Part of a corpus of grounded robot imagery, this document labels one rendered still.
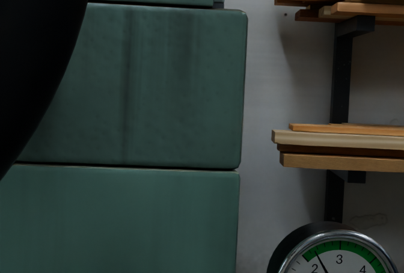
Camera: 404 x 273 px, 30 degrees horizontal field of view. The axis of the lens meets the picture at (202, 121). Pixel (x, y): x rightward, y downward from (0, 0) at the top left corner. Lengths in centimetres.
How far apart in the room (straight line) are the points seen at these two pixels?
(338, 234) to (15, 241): 17
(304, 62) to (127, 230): 252
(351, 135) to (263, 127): 54
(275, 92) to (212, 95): 249
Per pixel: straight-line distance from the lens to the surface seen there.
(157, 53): 41
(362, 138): 246
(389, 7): 247
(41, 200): 42
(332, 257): 37
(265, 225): 295
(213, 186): 42
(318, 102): 292
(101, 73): 41
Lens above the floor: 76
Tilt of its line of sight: 3 degrees down
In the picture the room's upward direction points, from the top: 3 degrees clockwise
